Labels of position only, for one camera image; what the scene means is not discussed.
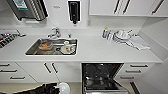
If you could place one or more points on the small chrome sink button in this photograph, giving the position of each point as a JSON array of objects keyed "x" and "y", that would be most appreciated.
[{"x": 69, "y": 34}]

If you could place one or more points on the clear drinking glass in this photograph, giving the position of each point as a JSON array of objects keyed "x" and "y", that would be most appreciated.
[{"x": 110, "y": 35}]

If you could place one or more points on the chrome sink faucet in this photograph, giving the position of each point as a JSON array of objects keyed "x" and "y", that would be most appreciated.
[{"x": 55, "y": 32}]

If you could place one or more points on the small wall label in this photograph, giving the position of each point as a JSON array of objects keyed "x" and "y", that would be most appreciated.
[{"x": 57, "y": 6}]

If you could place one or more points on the stainless steel sink basin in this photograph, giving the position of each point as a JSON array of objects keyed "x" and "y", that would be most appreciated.
[{"x": 31, "y": 51}]

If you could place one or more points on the dish rack with dishes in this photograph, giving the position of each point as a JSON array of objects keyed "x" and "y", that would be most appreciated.
[{"x": 8, "y": 38}]

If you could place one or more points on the white drawer stack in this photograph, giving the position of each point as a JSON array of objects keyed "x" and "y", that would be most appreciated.
[
  {"x": 13, "y": 71},
  {"x": 138, "y": 70}
]

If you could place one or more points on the stainless steel dishwasher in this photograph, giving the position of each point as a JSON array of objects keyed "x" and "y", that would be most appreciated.
[{"x": 100, "y": 78}]

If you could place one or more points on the black wall soap dispenser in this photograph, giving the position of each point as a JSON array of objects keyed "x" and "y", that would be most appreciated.
[{"x": 74, "y": 11}]

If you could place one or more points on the white wall outlet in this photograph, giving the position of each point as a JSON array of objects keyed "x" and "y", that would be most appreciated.
[{"x": 89, "y": 22}]

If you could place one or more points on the white sink base cabinet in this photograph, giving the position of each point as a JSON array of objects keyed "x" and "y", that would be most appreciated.
[{"x": 63, "y": 71}]

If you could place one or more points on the white wall cabinet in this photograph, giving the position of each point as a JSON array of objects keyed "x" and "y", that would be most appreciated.
[{"x": 133, "y": 6}]

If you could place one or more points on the steel paper towel dispenser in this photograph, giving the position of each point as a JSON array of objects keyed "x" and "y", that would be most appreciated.
[{"x": 26, "y": 8}]

